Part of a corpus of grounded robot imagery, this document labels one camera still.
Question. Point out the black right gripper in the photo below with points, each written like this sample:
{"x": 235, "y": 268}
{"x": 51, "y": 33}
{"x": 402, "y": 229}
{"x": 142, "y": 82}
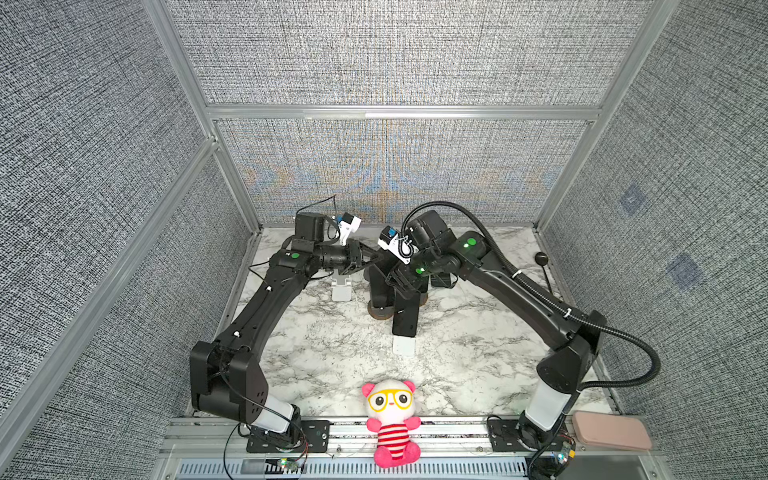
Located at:
{"x": 404, "y": 277}

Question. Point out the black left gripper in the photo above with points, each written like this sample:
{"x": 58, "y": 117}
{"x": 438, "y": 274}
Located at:
{"x": 353, "y": 252}

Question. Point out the black phone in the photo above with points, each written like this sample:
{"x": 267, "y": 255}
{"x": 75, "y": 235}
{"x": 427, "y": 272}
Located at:
{"x": 406, "y": 312}
{"x": 442, "y": 280}
{"x": 381, "y": 293}

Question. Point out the black front phone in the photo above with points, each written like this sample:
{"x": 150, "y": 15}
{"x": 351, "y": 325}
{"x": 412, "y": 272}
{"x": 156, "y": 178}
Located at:
{"x": 406, "y": 312}

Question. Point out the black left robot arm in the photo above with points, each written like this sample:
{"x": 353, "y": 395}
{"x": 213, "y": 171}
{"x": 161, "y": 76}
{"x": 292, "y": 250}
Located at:
{"x": 226, "y": 379}

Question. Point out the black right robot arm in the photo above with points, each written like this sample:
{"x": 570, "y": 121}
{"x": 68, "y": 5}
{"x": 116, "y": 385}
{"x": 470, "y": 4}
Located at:
{"x": 425, "y": 248}

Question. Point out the white rear phone stand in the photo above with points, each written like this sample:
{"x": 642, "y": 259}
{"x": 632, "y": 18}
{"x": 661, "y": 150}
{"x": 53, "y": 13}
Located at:
{"x": 342, "y": 290}

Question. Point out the white phone stand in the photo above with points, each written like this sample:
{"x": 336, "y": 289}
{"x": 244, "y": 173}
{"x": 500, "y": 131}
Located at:
{"x": 342, "y": 290}
{"x": 404, "y": 346}

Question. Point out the white front phone stand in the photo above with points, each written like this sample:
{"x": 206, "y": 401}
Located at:
{"x": 404, "y": 346}

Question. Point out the pink panda plush toy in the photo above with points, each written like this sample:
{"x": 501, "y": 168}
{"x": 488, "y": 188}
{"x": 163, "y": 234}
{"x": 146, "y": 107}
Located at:
{"x": 390, "y": 407}

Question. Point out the pink pad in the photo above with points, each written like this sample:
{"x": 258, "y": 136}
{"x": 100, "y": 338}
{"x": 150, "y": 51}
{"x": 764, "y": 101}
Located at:
{"x": 611, "y": 431}

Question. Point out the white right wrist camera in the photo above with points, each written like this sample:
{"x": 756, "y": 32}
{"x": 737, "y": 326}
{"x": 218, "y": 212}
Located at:
{"x": 400, "y": 246}

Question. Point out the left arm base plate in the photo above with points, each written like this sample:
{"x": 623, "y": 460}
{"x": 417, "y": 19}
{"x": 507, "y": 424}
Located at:
{"x": 312, "y": 437}

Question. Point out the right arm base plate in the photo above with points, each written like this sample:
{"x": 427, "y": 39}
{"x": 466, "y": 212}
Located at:
{"x": 503, "y": 434}

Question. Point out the aluminium front rail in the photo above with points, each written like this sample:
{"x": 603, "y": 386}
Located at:
{"x": 451, "y": 448}

